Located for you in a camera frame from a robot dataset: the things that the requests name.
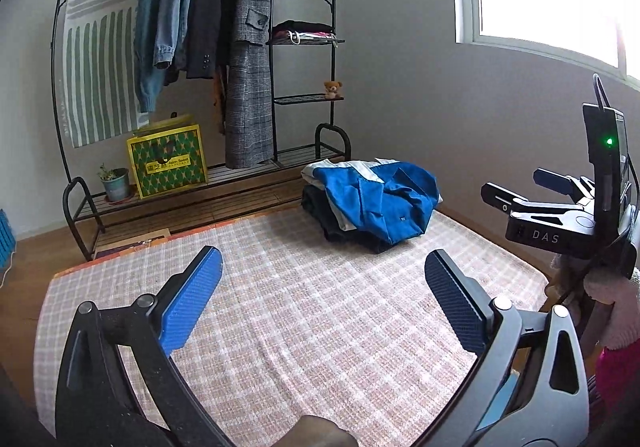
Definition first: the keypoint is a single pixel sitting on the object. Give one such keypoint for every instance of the small potted plant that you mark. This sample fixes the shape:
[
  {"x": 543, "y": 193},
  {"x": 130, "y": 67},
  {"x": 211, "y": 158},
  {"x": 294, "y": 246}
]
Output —
[{"x": 116, "y": 184}]

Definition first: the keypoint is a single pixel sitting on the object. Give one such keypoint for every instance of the person's right forearm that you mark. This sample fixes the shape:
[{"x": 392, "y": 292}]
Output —
[{"x": 620, "y": 377}]

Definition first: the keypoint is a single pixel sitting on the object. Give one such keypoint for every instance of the yellow green patterned bag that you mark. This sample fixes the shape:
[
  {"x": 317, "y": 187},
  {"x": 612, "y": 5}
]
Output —
[{"x": 167, "y": 162}]

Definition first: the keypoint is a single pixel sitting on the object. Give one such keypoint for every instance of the grey plaid coat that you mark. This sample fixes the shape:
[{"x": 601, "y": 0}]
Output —
[{"x": 250, "y": 77}]

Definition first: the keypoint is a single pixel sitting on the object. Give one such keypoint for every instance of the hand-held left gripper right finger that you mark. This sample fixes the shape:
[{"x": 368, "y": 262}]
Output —
[{"x": 457, "y": 302}]

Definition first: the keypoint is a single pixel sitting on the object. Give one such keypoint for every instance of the blue denim jacket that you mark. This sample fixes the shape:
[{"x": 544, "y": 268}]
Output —
[{"x": 175, "y": 7}]

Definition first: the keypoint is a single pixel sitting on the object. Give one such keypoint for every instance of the white and blue jacket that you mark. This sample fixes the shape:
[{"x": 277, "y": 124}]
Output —
[{"x": 385, "y": 197}]

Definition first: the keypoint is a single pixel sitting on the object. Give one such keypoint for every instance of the teal denim jacket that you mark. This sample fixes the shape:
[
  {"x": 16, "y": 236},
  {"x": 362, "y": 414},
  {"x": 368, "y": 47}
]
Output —
[{"x": 147, "y": 52}]

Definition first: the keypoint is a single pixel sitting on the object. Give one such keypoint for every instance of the green striped wall hanging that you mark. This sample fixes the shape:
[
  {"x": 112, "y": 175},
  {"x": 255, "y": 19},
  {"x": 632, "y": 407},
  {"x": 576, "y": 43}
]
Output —
[{"x": 95, "y": 77}]

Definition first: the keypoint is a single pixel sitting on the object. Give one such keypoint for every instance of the person's right hand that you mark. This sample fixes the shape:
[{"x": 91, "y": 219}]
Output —
[{"x": 620, "y": 307}]

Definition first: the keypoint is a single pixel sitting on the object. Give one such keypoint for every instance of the blue slatted plastic crate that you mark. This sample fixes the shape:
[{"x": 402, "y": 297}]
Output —
[{"x": 6, "y": 239}]

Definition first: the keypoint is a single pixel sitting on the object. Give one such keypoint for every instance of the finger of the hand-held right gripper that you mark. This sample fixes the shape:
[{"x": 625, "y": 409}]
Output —
[
  {"x": 502, "y": 199},
  {"x": 552, "y": 179}
]

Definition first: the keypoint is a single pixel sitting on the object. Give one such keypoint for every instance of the dark folded clothes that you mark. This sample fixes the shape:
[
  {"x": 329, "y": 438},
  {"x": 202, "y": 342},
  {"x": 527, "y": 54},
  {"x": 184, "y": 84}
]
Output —
[{"x": 350, "y": 237}]

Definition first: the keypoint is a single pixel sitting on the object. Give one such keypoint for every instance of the small teddy bear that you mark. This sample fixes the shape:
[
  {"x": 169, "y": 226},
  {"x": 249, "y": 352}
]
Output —
[{"x": 333, "y": 89}]

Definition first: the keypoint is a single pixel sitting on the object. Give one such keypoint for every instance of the black coat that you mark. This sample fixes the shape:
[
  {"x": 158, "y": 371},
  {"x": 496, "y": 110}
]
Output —
[{"x": 212, "y": 12}]

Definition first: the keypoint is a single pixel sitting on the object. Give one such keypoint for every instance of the pink plaid blanket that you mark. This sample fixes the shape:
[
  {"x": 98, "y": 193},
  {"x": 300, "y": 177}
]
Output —
[{"x": 310, "y": 317}]

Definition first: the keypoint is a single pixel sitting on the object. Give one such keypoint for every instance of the folded clothes stack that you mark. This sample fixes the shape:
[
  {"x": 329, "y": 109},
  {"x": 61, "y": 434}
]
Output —
[{"x": 300, "y": 27}]

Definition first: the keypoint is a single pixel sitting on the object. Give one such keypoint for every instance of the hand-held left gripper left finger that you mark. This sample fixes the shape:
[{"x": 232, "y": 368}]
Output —
[{"x": 192, "y": 299}]

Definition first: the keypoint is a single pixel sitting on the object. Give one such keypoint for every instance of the black metal clothes rack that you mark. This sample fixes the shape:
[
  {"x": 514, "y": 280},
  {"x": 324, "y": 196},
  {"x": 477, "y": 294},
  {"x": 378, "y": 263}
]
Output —
[{"x": 331, "y": 126}]

